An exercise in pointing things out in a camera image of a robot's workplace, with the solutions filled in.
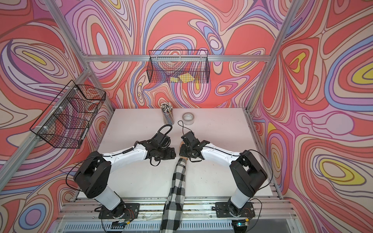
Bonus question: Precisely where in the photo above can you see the yellow sticky notes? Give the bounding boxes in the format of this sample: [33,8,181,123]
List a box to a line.
[170,73,195,83]

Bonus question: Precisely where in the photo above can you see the back black wire basket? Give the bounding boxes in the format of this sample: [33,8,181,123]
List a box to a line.
[146,49,210,83]

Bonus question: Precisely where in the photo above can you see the black wire basket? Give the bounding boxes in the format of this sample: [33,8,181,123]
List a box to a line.
[30,81,106,149]
[146,49,210,83]

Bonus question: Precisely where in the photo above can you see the metal pencil cup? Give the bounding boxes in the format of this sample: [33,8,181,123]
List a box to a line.
[160,102,174,125]

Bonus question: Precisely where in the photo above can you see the left black wire basket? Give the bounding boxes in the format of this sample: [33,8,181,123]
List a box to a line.
[30,81,106,149]

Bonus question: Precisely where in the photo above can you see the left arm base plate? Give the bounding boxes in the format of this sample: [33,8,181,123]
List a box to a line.
[99,203,140,220]

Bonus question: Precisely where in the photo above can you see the plaid sleeved forearm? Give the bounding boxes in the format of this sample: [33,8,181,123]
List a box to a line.
[159,157,187,233]

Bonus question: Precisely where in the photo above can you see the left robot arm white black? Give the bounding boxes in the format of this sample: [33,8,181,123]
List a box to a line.
[73,141,176,215]

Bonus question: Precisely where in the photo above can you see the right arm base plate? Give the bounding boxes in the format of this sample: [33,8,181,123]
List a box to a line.
[212,202,255,219]

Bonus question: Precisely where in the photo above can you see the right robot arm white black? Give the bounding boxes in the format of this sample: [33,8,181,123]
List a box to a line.
[180,131,268,215]

